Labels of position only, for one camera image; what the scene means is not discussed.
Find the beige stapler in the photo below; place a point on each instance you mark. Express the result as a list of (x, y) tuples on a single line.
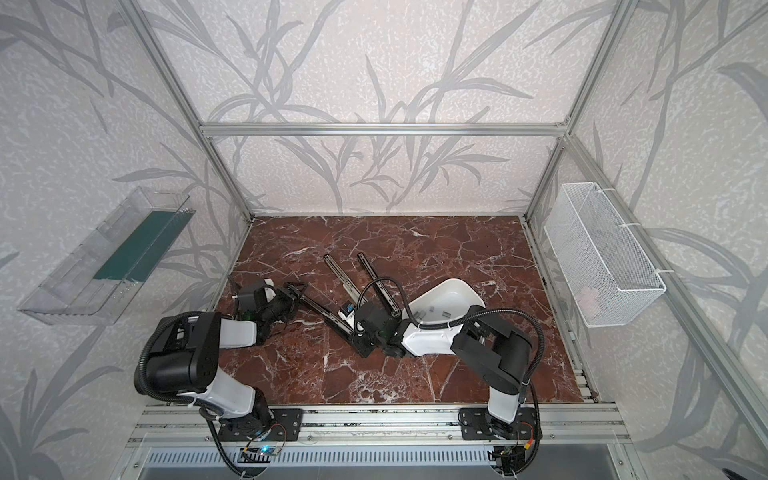
[(346, 281)]

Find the white wire basket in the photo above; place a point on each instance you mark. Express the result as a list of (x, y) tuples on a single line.
[(608, 274)]

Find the aluminium front rail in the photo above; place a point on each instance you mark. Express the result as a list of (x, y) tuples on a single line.
[(387, 424)]

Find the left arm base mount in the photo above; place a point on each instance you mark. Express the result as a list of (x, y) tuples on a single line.
[(283, 424)]

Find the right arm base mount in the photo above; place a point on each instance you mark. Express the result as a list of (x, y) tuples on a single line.
[(479, 424)]

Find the black stapler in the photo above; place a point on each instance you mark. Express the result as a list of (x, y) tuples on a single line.
[(382, 292), (334, 321)]

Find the clear plastic wall bin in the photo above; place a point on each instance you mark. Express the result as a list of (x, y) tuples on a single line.
[(96, 282)]

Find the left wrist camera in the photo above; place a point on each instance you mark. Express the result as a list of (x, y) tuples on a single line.
[(266, 285)]

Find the white oval tray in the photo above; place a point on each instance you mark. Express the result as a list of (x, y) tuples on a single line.
[(452, 295)]

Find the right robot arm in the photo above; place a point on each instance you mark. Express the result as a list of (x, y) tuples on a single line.
[(502, 346)]

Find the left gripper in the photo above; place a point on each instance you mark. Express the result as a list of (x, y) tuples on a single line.
[(288, 298)]

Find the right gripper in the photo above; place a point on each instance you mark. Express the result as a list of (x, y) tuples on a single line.
[(358, 327)]

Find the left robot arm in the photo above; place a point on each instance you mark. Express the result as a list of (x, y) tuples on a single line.
[(180, 361)]

